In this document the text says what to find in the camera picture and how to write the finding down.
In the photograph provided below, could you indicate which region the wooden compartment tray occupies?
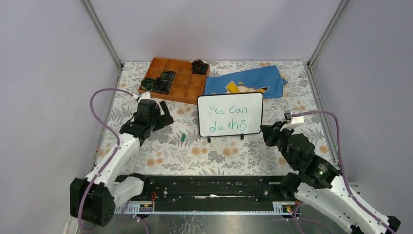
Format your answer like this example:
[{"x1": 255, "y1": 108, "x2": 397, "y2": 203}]
[{"x1": 138, "y1": 57, "x2": 210, "y2": 104}]

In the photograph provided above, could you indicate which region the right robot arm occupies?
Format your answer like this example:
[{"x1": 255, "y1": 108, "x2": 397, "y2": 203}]
[{"x1": 260, "y1": 121, "x2": 401, "y2": 234}]

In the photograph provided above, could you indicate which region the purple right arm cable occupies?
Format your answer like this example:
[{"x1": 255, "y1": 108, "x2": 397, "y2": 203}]
[{"x1": 292, "y1": 110, "x2": 397, "y2": 234}]

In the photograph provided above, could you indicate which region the slotted cable duct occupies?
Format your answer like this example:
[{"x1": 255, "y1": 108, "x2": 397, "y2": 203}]
[{"x1": 114, "y1": 199, "x2": 295, "y2": 215}]

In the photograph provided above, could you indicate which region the black framed whiteboard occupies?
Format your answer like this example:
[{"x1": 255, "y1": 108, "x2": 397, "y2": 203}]
[{"x1": 197, "y1": 92, "x2": 263, "y2": 138}]

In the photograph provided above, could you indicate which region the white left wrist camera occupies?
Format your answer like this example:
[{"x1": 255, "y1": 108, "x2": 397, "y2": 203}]
[{"x1": 132, "y1": 92, "x2": 152, "y2": 101}]

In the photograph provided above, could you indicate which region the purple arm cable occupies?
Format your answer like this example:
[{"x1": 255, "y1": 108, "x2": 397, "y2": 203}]
[
  {"x1": 77, "y1": 88, "x2": 136, "y2": 233},
  {"x1": 292, "y1": 110, "x2": 397, "y2": 234}
]

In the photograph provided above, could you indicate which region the black coiled cable left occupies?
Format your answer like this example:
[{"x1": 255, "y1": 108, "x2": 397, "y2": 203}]
[{"x1": 140, "y1": 78, "x2": 155, "y2": 92}]

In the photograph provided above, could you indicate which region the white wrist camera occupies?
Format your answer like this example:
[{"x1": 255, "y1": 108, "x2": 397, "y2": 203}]
[
  {"x1": 132, "y1": 92, "x2": 152, "y2": 101},
  {"x1": 280, "y1": 110, "x2": 304, "y2": 131}
]

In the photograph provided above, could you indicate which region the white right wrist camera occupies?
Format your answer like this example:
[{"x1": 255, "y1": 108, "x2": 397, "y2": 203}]
[{"x1": 280, "y1": 110, "x2": 304, "y2": 131}]

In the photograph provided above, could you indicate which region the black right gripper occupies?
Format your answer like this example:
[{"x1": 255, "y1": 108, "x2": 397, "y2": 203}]
[{"x1": 259, "y1": 120, "x2": 297, "y2": 168}]

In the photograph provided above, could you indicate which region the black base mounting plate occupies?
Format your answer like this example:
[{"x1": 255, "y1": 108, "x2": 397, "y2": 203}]
[{"x1": 131, "y1": 173, "x2": 301, "y2": 205}]

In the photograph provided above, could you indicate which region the left aluminium frame post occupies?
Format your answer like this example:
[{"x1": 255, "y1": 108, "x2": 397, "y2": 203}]
[{"x1": 80, "y1": 0, "x2": 123, "y2": 70}]

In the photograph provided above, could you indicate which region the aluminium frame post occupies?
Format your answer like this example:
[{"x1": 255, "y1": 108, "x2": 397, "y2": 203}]
[
  {"x1": 80, "y1": 0, "x2": 123, "y2": 70},
  {"x1": 307, "y1": 0, "x2": 350, "y2": 67}
]

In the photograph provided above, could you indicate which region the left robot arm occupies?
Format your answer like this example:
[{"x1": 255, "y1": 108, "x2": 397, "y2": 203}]
[{"x1": 70, "y1": 97, "x2": 174, "y2": 227}]

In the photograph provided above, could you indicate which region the black coiled cable far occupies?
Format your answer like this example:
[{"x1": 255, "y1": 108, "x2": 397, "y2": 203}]
[{"x1": 192, "y1": 59, "x2": 209, "y2": 76}]

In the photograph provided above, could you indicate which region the right aluminium frame post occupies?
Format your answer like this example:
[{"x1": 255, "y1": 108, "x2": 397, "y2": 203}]
[{"x1": 307, "y1": 0, "x2": 350, "y2": 67}]

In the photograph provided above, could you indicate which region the black coiled cable front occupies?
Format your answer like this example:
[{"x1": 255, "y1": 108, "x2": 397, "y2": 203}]
[{"x1": 153, "y1": 78, "x2": 172, "y2": 94}]

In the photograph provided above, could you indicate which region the blue cartoon cloth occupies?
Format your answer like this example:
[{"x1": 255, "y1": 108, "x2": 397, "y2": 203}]
[{"x1": 203, "y1": 65, "x2": 289, "y2": 99}]

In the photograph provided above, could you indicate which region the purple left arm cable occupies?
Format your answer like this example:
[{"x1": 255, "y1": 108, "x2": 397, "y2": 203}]
[{"x1": 77, "y1": 88, "x2": 136, "y2": 233}]

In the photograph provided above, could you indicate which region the floral tablecloth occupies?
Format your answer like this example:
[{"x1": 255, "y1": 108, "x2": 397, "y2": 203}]
[{"x1": 95, "y1": 61, "x2": 334, "y2": 175}]

